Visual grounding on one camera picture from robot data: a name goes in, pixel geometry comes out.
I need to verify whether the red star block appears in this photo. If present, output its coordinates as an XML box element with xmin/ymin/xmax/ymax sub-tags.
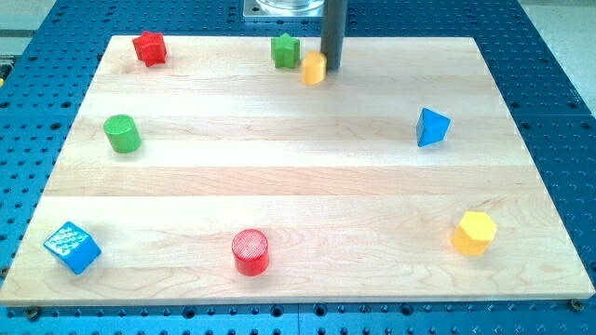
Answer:
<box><xmin>132</xmin><ymin>31</ymin><xmax>167</xmax><ymax>67</ymax></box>

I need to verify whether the yellow hexagon block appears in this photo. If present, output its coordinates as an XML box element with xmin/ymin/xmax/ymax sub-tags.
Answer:
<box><xmin>451</xmin><ymin>211</ymin><xmax>497</xmax><ymax>256</ymax></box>

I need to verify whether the blue triangle block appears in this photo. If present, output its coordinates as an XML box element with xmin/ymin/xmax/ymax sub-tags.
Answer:
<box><xmin>416</xmin><ymin>108</ymin><xmax>451</xmax><ymax>147</ymax></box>

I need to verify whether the green cylinder block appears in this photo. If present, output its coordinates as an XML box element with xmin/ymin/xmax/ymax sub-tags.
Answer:
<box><xmin>103</xmin><ymin>114</ymin><xmax>142</xmax><ymax>154</ymax></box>

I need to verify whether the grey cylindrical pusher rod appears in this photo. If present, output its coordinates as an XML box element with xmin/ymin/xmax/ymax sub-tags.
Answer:
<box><xmin>320</xmin><ymin>0</ymin><xmax>348</xmax><ymax>72</ymax></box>

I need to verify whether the light wooden board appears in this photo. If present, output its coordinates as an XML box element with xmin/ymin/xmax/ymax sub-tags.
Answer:
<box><xmin>1</xmin><ymin>35</ymin><xmax>594</xmax><ymax>306</ymax></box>

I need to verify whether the green star block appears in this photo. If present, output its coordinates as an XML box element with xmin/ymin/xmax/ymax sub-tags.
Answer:
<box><xmin>270</xmin><ymin>33</ymin><xmax>301</xmax><ymax>69</ymax></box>

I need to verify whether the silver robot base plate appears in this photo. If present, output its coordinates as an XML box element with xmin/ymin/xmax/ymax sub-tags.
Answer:
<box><xmin>243</xmin><ymin>0</ymin><xmax>325</xmax><ymax>19</ymax></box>

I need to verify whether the blue cube block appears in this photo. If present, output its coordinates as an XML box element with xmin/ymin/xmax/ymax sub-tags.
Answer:
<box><xmin>43</xmin><ymin>221</ymin><xmax>102</xmax><ymax>275</ymax></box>

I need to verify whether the red cylinder block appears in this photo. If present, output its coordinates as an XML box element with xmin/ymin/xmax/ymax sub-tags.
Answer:
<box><xmin>232</xmin><ymin>229</ymin><xmax>269</xmax><ymax>276</ymax></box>

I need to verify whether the blue perforated metal table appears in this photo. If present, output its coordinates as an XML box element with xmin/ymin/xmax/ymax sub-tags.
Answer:
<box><xmin>1</xmin><ymin>1</ymin><xmax>595</xmax><ymax>334</ymax></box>

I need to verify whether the yellow heart block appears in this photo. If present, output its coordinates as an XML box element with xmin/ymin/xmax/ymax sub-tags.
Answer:
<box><xmin>302</xmin><ymin>51</ymin><xmax>327</xmax><ymax>85</ymax></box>

